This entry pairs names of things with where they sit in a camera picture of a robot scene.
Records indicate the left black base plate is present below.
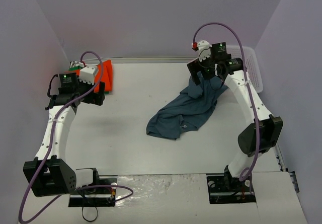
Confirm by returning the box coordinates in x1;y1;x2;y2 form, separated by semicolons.
68;188;116;207

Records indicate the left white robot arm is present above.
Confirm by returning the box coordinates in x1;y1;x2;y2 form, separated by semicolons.
23;72;105;197

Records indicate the orange folded t shirt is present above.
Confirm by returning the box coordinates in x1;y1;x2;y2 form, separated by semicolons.
69;59;113;94

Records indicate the thin black cable loop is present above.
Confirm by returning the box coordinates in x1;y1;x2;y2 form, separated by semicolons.
82;205;99;221

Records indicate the blue t shirt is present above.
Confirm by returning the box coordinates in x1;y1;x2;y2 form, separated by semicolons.
146;73;228;140

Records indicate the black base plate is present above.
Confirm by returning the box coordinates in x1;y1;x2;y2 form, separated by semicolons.
68;188;116;207
206;174;257;204

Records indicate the green folded t shirt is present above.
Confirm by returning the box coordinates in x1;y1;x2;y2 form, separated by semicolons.
68;60;113;94

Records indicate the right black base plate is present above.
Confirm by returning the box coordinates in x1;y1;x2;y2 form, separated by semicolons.
206;174;257;204

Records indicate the white plastic basket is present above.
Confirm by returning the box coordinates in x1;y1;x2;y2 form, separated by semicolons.
227;45;263;93

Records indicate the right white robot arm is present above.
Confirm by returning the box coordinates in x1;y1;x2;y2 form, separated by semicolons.
187;40;283;190

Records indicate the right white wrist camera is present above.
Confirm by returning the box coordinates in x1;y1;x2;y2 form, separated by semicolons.
192;40;212;62

